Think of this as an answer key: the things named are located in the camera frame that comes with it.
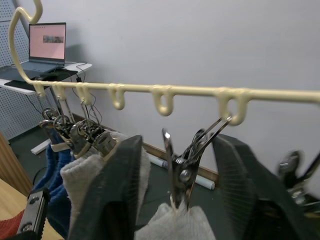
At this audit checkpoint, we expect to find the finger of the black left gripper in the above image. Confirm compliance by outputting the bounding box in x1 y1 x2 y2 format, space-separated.
16 187 51 240

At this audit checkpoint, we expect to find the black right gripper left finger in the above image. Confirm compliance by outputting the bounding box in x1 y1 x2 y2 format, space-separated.
68 134 144 240

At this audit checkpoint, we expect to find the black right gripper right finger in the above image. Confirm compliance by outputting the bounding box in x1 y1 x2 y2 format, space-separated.
212 134 320 240

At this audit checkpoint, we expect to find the metal clip with cream tips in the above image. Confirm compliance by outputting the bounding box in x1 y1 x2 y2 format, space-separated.
39 106 60 151
53 96 76 151
277 149 320 206
161 116 233 210
69 99 101 159
92 129 119 158

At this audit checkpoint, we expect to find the red sock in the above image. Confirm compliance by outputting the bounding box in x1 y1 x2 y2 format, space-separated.
0 211 26 240

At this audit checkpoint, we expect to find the blue sock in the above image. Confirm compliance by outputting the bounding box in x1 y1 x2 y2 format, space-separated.
32 143 76 238

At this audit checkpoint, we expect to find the white paper roll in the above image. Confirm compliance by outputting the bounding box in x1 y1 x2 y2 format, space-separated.
149 157 216 190

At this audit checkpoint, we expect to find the wooden slatted panel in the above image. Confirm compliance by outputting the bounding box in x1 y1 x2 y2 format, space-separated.
0 132 33 196

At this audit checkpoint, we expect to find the grey pegboard panel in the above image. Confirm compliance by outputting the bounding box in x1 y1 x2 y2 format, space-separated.
0 0 61 141

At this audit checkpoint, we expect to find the black mouse pad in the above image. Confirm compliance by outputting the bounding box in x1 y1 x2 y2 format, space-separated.
4 68 79 88

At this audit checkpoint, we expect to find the white desk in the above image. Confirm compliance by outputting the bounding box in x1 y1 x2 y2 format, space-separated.
0 62 93 155

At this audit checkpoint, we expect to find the black computer mouse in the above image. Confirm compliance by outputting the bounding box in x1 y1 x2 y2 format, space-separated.
34 73 57 81

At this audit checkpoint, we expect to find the open laptop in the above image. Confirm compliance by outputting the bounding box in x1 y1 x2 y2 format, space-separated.
21 22 78 73

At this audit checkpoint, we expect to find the cream clip hanger frame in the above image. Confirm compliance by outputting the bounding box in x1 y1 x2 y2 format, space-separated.
8 0 320 126

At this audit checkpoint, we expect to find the black cable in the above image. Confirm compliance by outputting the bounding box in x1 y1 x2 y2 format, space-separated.
72 61 103 126

